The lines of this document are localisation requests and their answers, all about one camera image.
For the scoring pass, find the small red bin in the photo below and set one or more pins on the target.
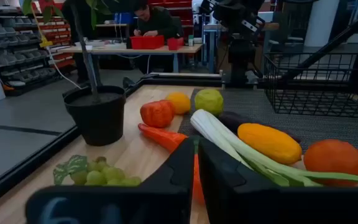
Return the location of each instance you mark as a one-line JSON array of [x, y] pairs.
[[175, 44]]

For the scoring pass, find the blue box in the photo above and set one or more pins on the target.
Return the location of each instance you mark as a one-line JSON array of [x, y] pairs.
[[123, 18]]

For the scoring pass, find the green grape bunch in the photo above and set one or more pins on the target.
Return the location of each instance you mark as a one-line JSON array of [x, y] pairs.
[[110, 174]]

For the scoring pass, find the storage shelf with bins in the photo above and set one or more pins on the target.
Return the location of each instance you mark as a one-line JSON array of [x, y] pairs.
[[14, 46]]

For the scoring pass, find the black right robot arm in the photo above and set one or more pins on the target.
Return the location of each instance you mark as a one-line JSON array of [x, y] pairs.
[[239, 56]]

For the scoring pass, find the orange textured fruit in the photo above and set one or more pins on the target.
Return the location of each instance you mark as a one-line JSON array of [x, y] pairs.
[[269, 143]]

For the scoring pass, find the grey woven placemat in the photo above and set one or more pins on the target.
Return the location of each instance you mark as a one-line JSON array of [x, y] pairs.
[[322, 130]]

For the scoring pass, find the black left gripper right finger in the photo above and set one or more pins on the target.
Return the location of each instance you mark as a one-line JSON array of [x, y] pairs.
[[244, 202]]

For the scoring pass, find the large red bin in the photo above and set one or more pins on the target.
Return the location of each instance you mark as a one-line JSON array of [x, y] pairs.
[[148, 42]]

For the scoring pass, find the dark purple eggplant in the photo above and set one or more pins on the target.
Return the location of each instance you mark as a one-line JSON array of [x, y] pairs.
[[230, 119]]

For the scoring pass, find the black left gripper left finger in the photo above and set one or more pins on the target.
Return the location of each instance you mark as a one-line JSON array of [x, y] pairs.
[[166, 199]]

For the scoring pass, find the black diagonal frame strut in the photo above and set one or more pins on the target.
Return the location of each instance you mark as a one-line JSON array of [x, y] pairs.
[[328, 46]]

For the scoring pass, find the person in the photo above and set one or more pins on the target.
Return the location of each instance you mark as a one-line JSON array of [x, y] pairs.
[[158, 21]]

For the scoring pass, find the yellow-orange lemon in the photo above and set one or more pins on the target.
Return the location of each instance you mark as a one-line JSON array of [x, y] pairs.
[[179, 102]]

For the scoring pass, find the light green apple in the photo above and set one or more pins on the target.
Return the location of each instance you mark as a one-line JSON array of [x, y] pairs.
[[209, 102]]

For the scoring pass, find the orange-red tomato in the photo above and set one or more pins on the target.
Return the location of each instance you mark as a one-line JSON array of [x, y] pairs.
[[334, 157]]

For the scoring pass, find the orange carrot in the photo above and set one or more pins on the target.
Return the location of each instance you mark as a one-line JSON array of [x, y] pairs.
[[163, 138]]

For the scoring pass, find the green tree in black pot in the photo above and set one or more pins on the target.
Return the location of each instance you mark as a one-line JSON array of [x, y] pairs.
[[98, 118]]

